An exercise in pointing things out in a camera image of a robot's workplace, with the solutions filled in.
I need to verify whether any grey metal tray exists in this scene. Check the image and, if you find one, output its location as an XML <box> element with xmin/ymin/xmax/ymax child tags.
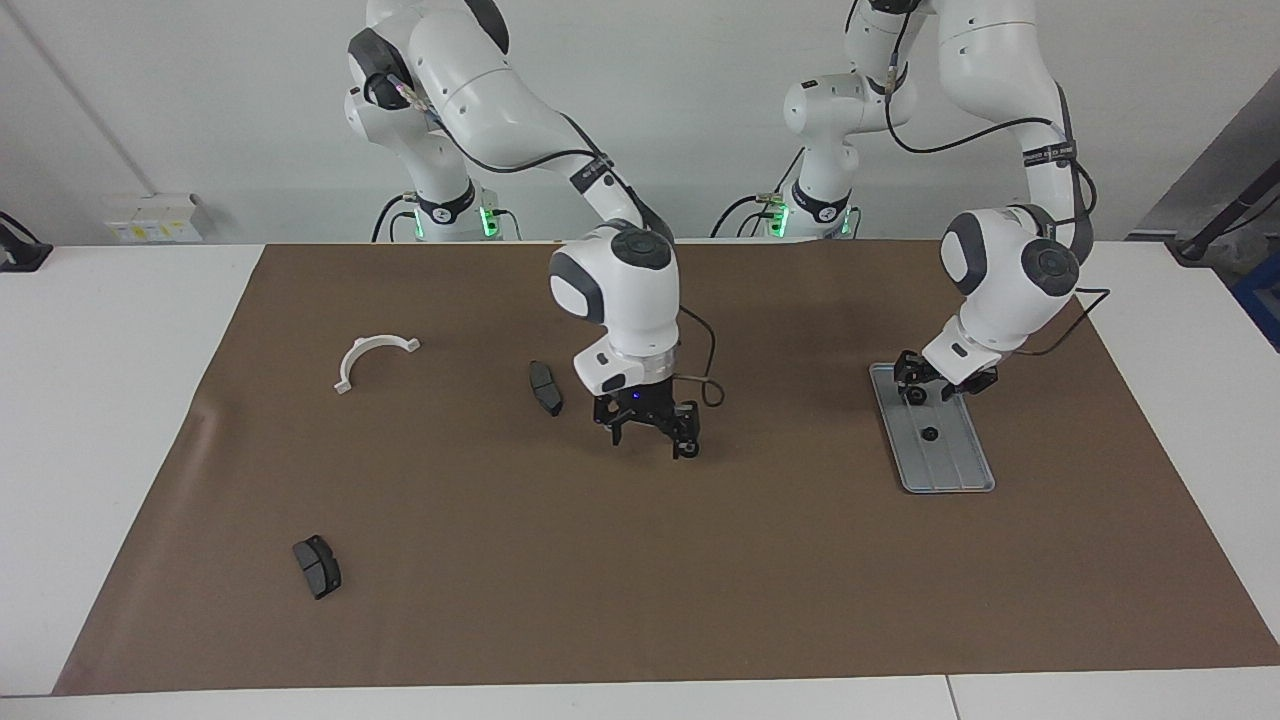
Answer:
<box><xmin>868</xmin><ymin>362</ymin><xmax>997</xmax><ymax>495</ymax></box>

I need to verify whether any dark grey brake pad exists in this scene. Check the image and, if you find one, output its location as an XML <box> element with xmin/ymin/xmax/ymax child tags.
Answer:
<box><xmin>292</xmin><ymin>535</ymin><xmax>343</xmax><ymax>601</ymax></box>
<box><xmin>527</xmin><ymin>360</ymin><xmax>565</xmax><ymax>418</ymax></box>

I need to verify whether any brown table mat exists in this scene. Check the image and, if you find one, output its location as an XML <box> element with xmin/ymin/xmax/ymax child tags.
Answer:
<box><xmin>52</xmin><ymin>238</ymin><xmax>1280</xmax><ymax>696</ymax></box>

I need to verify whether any black stand pole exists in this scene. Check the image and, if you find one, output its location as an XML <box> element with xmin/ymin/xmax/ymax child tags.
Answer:
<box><xmin>1170</xmin><ymin>165</ymin><xmax>1280</xmax><ymax>266</ymax></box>

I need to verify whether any blue crate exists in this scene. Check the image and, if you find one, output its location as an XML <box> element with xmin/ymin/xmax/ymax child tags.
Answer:
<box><xmin>1232</xmin><ymin>255</ymin><xmax>1280</xmax><ymax>351</ymax></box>

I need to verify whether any grey metal panel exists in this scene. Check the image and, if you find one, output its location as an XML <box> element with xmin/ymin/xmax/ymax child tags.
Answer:
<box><xmin>1130</xmin><ymin>95</ymin><xmax>1280</xmax><ymax>241</ymax></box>

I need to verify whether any black clamp base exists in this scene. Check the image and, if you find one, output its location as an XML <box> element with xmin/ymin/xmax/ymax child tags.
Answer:
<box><xmin>0</xmin><ymin>212</ymin><xmax>53</xmax><ymax>273</ymax></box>

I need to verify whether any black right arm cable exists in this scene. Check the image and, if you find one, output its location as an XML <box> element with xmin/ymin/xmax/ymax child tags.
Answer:
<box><xmin>400</xmin><ymin>70</ymin><xmax>725</xmax><ymax>409</ymax></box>

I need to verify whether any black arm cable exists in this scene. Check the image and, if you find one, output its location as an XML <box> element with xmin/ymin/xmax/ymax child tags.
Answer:
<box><xmin>880</xmin><ymin>0</ymin><xmax>1111</xmax><ymax>357</ymax></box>
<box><xmin>400</xmin><ymin>70</ymin><xmax>725</xmax><ymax>409</ymax></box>

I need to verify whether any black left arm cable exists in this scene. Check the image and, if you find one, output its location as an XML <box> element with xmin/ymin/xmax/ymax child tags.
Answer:
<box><xmin>880</xmin><ymin>0</ymin><xmax>1111</xmax><ymax>357</ymax></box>

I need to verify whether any white curved plastic bracket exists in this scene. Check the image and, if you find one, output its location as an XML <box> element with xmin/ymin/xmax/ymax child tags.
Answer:
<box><xmin>333</xmin><ymin>335</ymin><xmax>422</xmax><ymax>396</ymax></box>

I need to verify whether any white wall socket box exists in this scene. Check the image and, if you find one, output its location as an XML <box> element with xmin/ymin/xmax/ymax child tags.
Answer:
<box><xmin>105</xmin><ymin>193</ymin><xmax>213</xmax><ymax>244</ymax></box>

